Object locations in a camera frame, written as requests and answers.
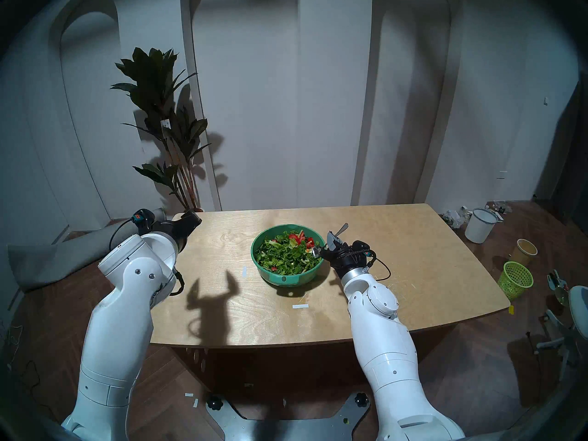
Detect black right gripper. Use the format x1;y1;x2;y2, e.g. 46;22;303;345
320;232;375;278

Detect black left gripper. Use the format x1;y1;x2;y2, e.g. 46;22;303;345
152;209;203;254

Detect metal salad utensil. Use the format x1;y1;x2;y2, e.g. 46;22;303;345
310;222;349;258

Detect chopped lettuce tomato salad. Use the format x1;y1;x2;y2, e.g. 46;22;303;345
255;231;321;276

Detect green salad bowl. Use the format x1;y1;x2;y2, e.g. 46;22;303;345
251;224;324;287

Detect crumpled plastic trash pile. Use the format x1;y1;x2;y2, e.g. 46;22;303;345
440;207;473;229

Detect rolled grey floor mat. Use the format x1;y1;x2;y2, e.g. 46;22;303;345
7;208;167;291

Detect tall dark potted plant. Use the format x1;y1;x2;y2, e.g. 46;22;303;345
110;47;212;212

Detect white bucket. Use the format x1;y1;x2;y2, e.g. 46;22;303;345
464;208;501;244

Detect green mesh basket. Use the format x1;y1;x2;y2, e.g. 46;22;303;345
498;261;534;300

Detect tan paper bin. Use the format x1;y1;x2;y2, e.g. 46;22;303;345
511;238;538;265

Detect green white floor tools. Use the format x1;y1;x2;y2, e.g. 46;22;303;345
546;270;570;307

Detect white chair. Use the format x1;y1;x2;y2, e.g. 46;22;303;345
535;285;588;381

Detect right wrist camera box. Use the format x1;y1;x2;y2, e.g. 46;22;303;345
351;241;377;261

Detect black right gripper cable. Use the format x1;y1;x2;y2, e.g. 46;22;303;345
367;255;392;281

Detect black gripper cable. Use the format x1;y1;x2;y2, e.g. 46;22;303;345
367;255;392;281
109;217;186;297

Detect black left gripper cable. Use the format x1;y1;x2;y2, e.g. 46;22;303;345
109;217;186;297

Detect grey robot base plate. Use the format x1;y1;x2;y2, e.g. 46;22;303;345
204;392;370;441

